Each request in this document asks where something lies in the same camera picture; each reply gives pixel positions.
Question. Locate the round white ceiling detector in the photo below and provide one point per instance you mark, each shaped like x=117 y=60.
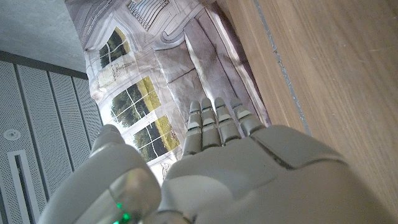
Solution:
x=12 y=135

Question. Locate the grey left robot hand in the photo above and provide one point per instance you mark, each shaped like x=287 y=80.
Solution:
x=248 y=174

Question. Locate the white ceiling slot diffuser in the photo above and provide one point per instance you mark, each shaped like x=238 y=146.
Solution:
x=25 y=186

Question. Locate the printed sofa room backdrop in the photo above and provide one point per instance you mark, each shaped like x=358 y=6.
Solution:
x=177 y=71

